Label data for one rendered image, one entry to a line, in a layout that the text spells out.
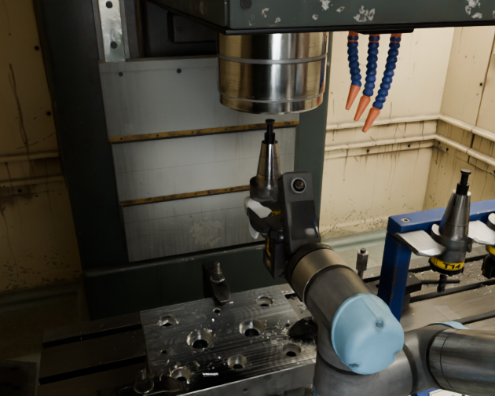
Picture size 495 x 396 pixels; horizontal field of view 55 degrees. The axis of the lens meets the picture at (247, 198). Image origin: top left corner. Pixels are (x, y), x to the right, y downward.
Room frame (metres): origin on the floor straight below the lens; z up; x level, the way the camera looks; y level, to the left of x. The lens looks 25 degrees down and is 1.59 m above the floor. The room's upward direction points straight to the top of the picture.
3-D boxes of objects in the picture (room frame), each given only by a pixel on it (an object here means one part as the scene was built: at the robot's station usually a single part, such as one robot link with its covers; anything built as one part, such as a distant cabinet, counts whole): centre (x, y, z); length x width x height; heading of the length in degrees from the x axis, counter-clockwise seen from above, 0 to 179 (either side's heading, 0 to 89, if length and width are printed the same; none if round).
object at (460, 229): (0.65, -0.32, 1.26); 0.04 x 0.04 x 0.07
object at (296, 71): (0.71, -0.03, 1.47); 0.16 x 0.16 x 0.12
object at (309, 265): (0.51, -0.10, 1.23); 0.08 x 0.05 x 0.08; 108
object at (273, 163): (0.71, -0.03, 1.32); 0.04 x 0.04 x 0.07
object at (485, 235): (0.67, -0.37, 1.21); 0.07 x 0.05 x 0.01; 18
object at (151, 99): (1.13, 0.10, 1.16); 0.48 x 0.05 x 0.51; 108
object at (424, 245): (0.63, -0.27, 1.21); 0.07 x 0.05 x 0.01; 18
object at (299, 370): (0.68, 0.04, 0.96); 0.29 x 0.23 x 0.05; 108
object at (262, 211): (0.68, -0.01, 1.23); 0.09 x 0.03 x 0.06; 31
